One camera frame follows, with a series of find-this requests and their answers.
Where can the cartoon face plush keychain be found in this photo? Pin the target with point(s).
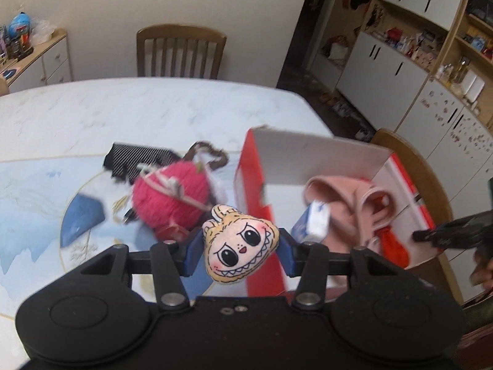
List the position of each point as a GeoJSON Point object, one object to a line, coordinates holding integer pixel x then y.
{"type": "Point", "coordinates": [236, 244]}

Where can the white sideboard cabinet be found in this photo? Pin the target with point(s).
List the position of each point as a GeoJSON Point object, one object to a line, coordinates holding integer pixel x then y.
{"type": "Point", "coordinates": [48, 64]}

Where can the white wall cabinet unit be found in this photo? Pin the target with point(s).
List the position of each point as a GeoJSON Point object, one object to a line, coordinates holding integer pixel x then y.
{"type": "Point", "coordinates": [423, 69]}

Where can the red white cardboard box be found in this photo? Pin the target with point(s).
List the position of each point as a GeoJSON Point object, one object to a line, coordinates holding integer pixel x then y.
{"type": "Point", "coordinates": [275, 165]}

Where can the pink fuzzy plush ball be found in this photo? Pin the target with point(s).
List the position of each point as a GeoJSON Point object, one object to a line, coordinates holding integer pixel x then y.
{"type": "Point", "coordinates": [176, 194]}

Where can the person right hand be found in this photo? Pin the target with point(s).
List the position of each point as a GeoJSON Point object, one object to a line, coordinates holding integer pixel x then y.
{"type": "Point", "coordinates": [483, 272]}

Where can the pink fleece bib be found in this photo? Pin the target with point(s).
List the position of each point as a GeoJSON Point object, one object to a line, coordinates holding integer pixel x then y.
{"type": "Point", "coordinates": [354, 216]}

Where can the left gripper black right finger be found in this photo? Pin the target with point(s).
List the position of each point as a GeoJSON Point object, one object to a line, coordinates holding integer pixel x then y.
{"type": "Point", "coordinates": [309, 261]}

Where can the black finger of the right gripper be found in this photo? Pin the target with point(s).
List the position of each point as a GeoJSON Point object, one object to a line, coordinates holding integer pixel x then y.
{"type": "Point", "coordinates": [464, 233]}

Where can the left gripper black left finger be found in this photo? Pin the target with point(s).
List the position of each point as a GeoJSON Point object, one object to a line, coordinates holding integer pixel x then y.
{"type": "Point", "coordinates": [169, 262]}

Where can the red knotted cloth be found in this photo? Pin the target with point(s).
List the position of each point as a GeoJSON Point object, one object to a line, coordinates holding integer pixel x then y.
{"type": "Point", "coordinates": [391, 247]}

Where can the blue card pack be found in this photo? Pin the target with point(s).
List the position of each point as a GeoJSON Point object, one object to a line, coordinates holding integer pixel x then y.
{"type": "Point", "coordinates": [313, 225]}

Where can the light wooden chair near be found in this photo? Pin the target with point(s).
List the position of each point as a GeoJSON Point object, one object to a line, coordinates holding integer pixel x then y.
{"type": "Point", "coordinates": [431, 195]}

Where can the black dotted glove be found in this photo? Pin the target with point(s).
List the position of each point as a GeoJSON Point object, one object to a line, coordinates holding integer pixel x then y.
{"type": "Point", "coordinates": [122, 160]}

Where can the dark wooden chair far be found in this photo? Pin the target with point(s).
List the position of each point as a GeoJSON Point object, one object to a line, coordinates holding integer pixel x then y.
{"type": "Point", "coordinates": [179, 51]}

